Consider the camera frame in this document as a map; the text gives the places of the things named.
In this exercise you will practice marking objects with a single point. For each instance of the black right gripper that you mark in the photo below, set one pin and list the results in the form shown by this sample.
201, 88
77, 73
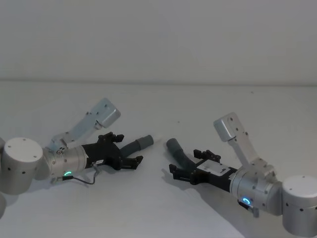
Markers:
213, 173

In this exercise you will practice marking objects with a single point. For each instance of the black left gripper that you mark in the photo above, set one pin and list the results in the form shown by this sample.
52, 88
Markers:
104, 153

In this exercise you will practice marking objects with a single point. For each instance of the grey bent pipe piece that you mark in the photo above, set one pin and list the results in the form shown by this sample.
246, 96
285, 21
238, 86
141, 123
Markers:
177, 151
138, 145

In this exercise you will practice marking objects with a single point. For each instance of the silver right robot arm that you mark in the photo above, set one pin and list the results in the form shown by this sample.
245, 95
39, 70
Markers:
294, 196

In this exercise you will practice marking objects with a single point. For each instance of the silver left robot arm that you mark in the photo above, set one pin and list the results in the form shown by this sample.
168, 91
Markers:
22, 161

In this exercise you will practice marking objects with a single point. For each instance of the white table cloth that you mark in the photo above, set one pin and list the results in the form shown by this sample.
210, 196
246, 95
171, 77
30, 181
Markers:
158, 210

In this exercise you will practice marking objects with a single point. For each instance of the white curtain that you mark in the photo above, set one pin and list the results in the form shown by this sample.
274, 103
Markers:
158, 37

